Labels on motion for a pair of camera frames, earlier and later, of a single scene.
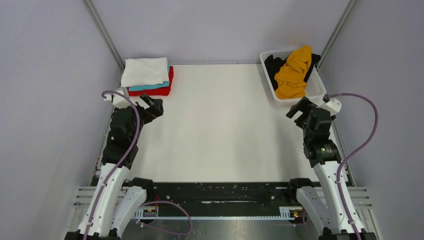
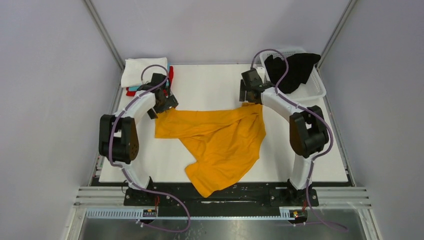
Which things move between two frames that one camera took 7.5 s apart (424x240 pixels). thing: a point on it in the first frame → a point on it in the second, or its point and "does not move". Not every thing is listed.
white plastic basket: [315, 86] does not move
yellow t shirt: [291, 79] → [227, 143]
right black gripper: [303, 110] → [248, 95]
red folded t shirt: [165, 91] does not move
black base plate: [216, 194] does not move
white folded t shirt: [145, 71] does not move
